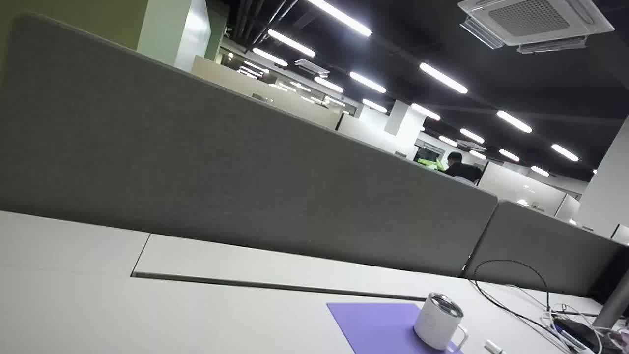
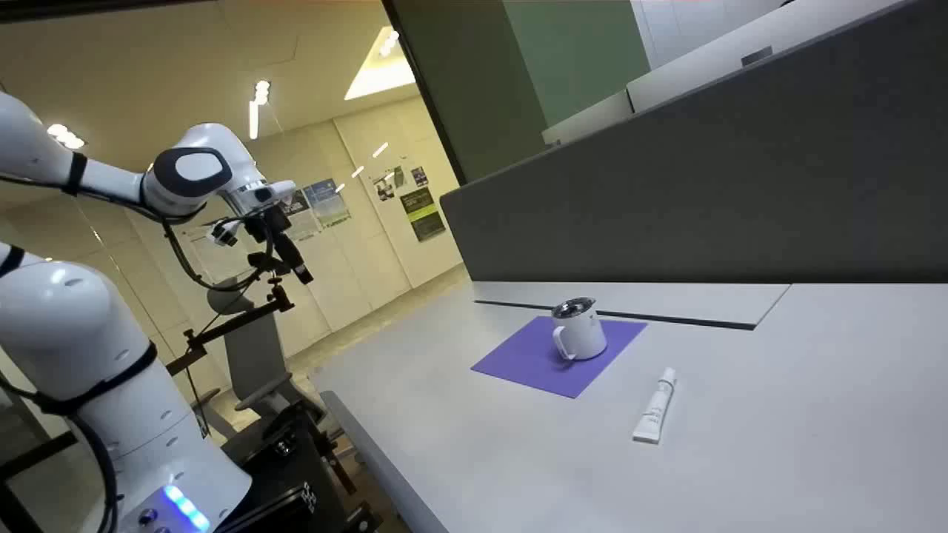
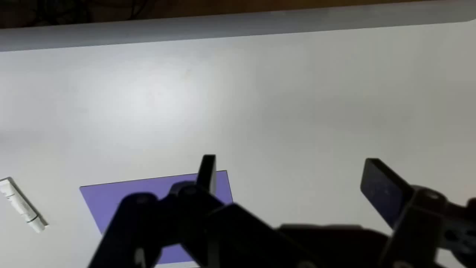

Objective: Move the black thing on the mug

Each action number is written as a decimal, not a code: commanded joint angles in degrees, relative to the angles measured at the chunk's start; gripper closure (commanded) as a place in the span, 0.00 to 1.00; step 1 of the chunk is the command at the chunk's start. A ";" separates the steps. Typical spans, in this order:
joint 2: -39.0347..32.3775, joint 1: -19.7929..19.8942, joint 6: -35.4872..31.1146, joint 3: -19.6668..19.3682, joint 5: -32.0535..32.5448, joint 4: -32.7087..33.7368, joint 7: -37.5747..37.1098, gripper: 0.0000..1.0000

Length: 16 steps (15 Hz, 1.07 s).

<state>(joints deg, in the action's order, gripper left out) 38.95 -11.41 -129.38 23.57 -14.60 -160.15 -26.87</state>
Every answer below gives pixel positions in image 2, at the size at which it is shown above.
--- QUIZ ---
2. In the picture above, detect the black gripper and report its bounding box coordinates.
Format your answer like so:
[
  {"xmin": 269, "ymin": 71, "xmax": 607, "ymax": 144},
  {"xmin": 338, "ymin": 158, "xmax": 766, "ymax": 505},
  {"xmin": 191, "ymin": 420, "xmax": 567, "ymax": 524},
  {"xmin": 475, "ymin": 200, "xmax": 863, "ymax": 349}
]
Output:
[{"xmin": 243, "ymin": 209, "xmax": 315, "ymax": 286}]

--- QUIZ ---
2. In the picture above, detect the white tube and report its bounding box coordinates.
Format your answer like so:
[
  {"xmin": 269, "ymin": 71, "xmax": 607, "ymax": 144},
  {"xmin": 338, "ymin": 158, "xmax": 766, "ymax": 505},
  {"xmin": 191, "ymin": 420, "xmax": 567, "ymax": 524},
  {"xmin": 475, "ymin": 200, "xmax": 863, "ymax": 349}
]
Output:
[{"xmin": 631, "ymin": 369, "xmax": 678, "ymax": 446}]

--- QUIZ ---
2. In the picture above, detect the wall poster blue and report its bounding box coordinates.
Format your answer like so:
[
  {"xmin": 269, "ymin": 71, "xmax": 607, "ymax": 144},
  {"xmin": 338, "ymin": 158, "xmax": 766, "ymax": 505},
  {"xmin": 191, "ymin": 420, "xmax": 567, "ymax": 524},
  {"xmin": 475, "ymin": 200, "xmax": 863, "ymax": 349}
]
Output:
[{"xmin": 306, "ymin": 178, "xmax": 351, "ymax": 228}]

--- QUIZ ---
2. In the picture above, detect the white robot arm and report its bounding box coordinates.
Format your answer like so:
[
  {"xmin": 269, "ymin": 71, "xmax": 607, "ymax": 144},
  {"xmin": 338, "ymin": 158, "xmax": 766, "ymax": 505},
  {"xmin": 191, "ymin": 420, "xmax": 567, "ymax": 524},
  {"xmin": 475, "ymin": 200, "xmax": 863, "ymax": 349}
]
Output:
[{"xmin": 0, "ymin": 93, "xmax": 304, "ymax": 533}]

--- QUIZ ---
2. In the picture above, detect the wall poster green black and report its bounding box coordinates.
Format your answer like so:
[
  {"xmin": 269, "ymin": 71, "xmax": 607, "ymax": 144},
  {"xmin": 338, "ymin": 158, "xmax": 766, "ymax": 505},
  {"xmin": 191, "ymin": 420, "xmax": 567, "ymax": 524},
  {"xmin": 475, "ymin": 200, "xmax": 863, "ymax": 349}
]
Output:
[{"xmin": 401, "ymin": 191, "xmax": 444, "ymax": 240}]

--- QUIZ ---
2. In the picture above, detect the grey desk divider panel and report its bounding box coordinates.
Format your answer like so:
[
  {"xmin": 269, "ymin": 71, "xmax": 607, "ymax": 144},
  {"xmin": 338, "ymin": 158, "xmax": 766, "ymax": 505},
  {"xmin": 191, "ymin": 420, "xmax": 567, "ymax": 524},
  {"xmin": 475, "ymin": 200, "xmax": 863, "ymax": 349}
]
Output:
[{"xmin": 441, "ymin": 0, "xmax": 948, "ymax": 281}]

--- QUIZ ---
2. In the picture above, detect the purple mat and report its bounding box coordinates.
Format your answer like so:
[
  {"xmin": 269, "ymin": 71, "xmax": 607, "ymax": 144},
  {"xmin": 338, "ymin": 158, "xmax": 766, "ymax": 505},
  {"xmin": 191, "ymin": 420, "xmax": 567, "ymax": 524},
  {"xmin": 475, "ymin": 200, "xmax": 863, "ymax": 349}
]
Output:
[{"xmin": 475, "ymin": 318, "xmax": 646, "ymax": 401}]

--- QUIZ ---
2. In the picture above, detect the white mug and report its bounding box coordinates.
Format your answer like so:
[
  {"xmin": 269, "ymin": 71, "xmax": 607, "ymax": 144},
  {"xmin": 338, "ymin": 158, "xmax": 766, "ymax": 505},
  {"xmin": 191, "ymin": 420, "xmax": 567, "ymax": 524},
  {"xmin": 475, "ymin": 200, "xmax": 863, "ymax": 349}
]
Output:
[{"xmin": 551, "ymin": 298, "xmax": 607, "ymax": 361}]

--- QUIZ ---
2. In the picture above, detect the grey chair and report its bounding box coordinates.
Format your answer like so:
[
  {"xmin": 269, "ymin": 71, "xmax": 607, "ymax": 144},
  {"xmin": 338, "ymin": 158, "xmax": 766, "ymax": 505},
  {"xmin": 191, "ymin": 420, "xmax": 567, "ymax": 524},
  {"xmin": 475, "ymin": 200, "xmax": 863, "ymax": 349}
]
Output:
[{"xmin": 209, "ymin": 290, "xmax": 296, "ymax": 417}]

